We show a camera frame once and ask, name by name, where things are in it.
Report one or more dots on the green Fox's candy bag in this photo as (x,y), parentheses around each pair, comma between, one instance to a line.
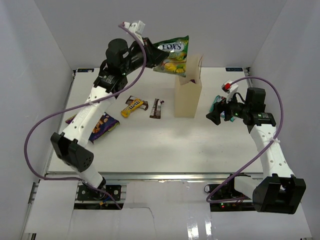
(176,62)

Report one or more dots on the brown Hershey's chocolate bar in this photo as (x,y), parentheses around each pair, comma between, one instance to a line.
(156,109)

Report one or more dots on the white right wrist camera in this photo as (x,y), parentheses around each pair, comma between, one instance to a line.
(230,88)

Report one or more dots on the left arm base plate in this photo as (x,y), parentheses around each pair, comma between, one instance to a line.
(87,195)

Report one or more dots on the left blue table label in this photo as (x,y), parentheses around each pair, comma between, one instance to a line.
(85,70)

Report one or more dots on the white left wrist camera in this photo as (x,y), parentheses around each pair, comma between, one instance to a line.
(136,27)

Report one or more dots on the blue table label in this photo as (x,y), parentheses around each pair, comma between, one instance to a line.
(234,69)
(85,70)

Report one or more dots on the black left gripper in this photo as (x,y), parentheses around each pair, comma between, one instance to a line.
(154,56)

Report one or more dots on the yellow M&M's packet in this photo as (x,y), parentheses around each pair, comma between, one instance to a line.
(131,107)

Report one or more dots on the right blue table label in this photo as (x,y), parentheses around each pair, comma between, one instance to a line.
(234,69)

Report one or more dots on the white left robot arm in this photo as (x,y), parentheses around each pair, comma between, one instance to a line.
(121,60)

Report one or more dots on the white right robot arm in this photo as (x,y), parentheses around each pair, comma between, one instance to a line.
(280,191)

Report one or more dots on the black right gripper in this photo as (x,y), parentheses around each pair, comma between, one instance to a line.
(214,116)

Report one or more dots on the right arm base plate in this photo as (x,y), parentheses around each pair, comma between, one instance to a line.
(230,200)

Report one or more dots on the teal Fox's candy bag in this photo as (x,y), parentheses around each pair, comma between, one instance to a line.
(217,99)

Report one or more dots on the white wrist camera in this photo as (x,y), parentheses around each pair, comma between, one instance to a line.
(136,27)
(230,88)

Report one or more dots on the beige paper bag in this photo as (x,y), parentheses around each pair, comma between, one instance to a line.
(187,94)

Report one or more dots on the dark purple nut snack bag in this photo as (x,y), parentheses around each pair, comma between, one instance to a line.
(105,124)

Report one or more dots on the aluminium front rail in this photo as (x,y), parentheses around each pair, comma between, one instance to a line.
(160,176)

